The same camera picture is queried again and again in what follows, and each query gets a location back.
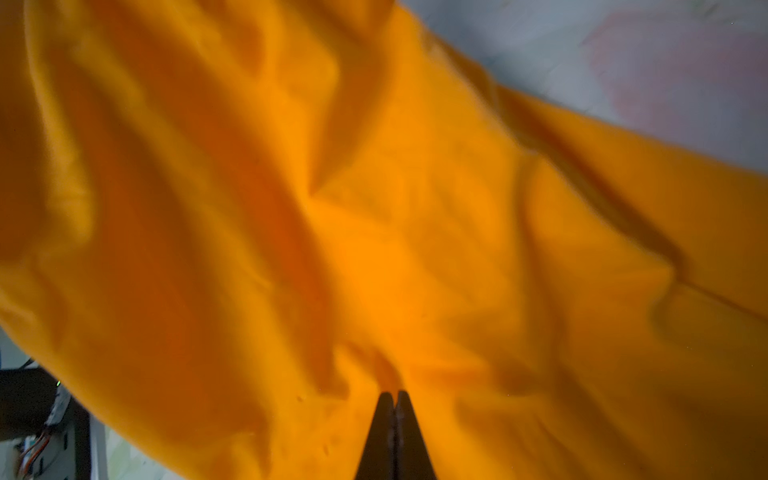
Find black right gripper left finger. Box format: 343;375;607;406
355;392;395;480

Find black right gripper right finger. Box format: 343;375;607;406
394;391;437;480

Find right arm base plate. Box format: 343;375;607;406
1;368;93;480

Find orange shorts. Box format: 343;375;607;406
1;1;767;479

